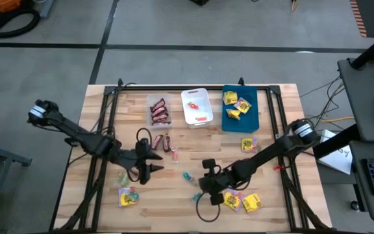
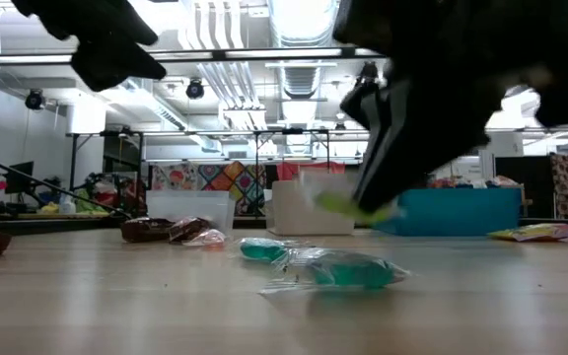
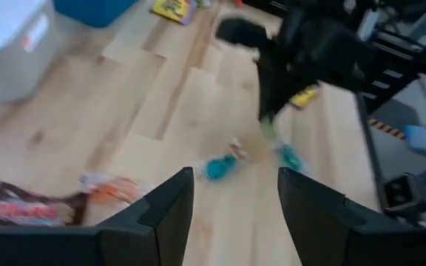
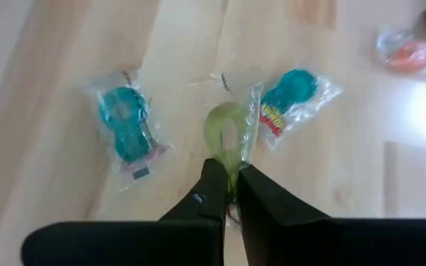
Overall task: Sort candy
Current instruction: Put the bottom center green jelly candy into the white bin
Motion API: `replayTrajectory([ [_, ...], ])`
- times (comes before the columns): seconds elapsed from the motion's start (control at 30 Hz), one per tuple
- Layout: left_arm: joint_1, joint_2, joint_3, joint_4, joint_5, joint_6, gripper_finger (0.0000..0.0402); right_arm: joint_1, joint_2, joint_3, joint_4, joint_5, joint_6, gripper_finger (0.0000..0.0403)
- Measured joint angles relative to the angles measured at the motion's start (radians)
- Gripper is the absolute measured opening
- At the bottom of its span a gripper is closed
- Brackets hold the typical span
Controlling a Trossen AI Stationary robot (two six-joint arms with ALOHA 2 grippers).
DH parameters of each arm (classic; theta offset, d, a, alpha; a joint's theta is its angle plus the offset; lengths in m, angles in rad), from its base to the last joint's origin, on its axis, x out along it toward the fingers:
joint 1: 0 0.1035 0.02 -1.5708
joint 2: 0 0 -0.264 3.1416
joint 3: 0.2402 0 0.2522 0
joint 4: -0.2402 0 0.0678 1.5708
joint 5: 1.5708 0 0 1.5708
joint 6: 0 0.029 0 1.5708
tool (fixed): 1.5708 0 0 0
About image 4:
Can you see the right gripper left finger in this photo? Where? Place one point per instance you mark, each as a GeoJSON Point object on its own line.
{"type": "Point", "coordinates": [183, 240]}

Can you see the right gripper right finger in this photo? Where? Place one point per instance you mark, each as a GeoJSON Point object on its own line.
{"type": "Point", "coordinates": [290, 240]}

